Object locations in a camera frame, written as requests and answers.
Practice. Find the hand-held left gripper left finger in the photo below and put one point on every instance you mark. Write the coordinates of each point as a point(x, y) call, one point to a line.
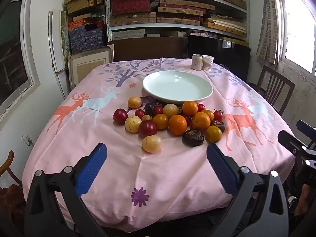
point(91, 167)

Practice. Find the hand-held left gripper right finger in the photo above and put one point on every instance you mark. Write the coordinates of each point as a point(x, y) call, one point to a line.
point(219, 167)

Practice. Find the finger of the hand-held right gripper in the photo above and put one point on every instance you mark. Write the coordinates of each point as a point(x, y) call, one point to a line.
point(288, 139)
point(306, 127)

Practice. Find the orange cherry tomato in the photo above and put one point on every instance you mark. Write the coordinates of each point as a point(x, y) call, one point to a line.
point(213, 133)
point(209, 114)
point(160, 121)

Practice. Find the dark purple round fruit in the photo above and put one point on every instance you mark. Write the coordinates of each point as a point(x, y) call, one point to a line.
point(158, 103)
point(192, 137)
point(218, 125)
point(181, 110)
point(149, 108)

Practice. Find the mandarin orange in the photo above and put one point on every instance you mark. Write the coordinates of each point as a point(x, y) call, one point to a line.
point(200, 121)
point(177, 124)
point(189, 107)

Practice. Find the red cherry tomato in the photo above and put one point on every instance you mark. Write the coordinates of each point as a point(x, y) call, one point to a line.
point(217, 115)
point(158, 110)
point(139, 113)
point(201, 107)
point(187, 119)

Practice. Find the red plum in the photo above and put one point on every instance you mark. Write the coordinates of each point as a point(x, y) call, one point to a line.
point(147, 128)
point(120, 116)

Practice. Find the small yellow round fruit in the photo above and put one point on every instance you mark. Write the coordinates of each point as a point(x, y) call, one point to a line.
point(147, 117)

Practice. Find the orange-yellow round fruit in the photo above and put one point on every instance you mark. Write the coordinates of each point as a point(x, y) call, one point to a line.
point(134, 102)

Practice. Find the white oval plate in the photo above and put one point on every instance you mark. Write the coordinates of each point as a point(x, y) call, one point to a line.
point(177, 86)

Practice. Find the person's right forearm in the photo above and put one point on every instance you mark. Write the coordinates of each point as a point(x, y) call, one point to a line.
point(305, 197)

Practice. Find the dark wooden slatted chair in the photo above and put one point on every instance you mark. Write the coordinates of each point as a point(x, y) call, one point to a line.
point(276, 88)

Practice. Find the pink deer-print tablecloth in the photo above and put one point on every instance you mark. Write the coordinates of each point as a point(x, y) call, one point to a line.
point(148, 190)

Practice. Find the curved wooden chair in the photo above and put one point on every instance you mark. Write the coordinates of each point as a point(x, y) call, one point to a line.
point(7, 165)

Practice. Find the bright window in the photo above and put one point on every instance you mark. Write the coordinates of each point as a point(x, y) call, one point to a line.
point(298, 29)

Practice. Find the beige framed panel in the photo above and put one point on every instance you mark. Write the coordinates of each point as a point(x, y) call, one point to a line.
point(88, 65)

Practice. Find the white paper cup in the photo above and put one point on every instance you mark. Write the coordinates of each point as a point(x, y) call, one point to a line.
point(208, 63)

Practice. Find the white drink can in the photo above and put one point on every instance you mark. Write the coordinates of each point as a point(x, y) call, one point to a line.
point(196, 63)

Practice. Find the black glossy panel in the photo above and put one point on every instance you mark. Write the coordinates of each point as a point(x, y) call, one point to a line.
point(222, 51)

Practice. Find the checked curtain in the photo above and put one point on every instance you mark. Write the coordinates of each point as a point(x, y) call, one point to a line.
point(269, 22)

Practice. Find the white leaning board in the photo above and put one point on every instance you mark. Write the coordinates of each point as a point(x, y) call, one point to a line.
point(53, 49)

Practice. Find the stack of blue patterned boxes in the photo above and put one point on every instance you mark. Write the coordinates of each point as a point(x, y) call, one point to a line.
point(86, 39)

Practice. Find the brown wooden board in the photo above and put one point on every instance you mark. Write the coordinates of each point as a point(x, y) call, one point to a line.
point(148, 48)

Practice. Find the grey marble slab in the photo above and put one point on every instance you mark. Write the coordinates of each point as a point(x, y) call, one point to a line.
point(64, 34)

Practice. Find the white-framed dark window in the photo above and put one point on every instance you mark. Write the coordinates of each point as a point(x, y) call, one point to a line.
point(12, 54)

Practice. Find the white metal shelving rack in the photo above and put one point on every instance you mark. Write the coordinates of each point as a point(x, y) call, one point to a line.
point(108, 17)

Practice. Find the stack of woven brown boxes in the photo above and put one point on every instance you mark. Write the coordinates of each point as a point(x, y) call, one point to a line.
point(133, 19)

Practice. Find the red patterned flat box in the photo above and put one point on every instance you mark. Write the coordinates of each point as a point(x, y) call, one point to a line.
point(130, 5)

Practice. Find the wall socket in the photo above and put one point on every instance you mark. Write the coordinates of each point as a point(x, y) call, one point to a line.
point(28, 140)

